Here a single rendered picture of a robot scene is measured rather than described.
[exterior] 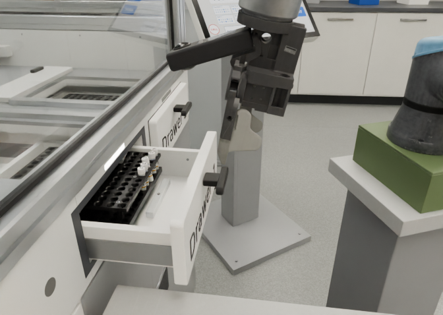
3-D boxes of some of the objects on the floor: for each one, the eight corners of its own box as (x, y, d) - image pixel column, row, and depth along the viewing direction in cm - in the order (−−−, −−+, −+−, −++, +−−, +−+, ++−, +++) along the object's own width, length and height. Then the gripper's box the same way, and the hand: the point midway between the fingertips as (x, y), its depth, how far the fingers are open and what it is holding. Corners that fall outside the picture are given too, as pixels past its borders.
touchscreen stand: (310, 240, 179) (341, 25, 134) (233, 275, 159) (238, 35, 113) (252, 192, 218) (261, 12, 172) (184, 215, 198) (173, 18, 152)
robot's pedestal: (369, 323, 138) (418, 143, 104) (429, 405, 112) (520, 201, 78) (297, 342, 131) (324, 156, 96) (343, 435, 105) (403, 225, 71)
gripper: (310, 32, 40) (265, 186, 51) (302, 16, 50) (265, 149, 60) (235, 16, 40) (205, 173, 51) (241, 4, 50) (215, 138, 60)
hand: (221, 149), depth 55 cm, fingers open, 3 cm apart
